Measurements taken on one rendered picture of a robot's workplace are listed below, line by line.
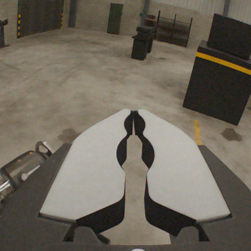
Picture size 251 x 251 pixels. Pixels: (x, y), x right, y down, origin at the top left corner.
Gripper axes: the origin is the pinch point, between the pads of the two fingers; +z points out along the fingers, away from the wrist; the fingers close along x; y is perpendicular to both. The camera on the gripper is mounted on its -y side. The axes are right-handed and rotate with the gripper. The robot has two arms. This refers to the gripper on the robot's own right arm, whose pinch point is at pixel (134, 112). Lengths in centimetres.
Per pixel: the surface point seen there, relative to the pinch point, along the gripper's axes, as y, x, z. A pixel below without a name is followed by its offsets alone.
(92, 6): -39, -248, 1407
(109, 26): 97, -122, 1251
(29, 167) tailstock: 40, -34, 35
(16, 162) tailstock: 39, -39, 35
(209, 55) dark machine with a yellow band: 63, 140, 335
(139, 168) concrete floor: 161, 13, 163
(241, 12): -74, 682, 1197
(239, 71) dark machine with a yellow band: 82, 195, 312
